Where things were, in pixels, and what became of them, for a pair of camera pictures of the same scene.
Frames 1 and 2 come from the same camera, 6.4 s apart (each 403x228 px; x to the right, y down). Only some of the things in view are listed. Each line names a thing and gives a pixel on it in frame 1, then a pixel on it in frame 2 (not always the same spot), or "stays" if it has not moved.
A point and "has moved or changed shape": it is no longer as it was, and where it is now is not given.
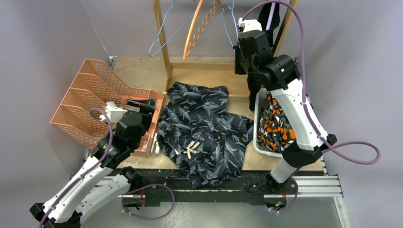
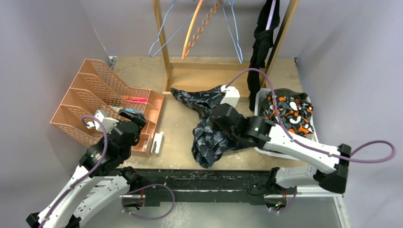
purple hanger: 272,10 stays
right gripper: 239,70 to 217,127
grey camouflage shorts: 196,126 has moved or changed shape
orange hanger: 205,23 stays
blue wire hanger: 160,28 stays
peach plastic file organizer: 95,86 stays
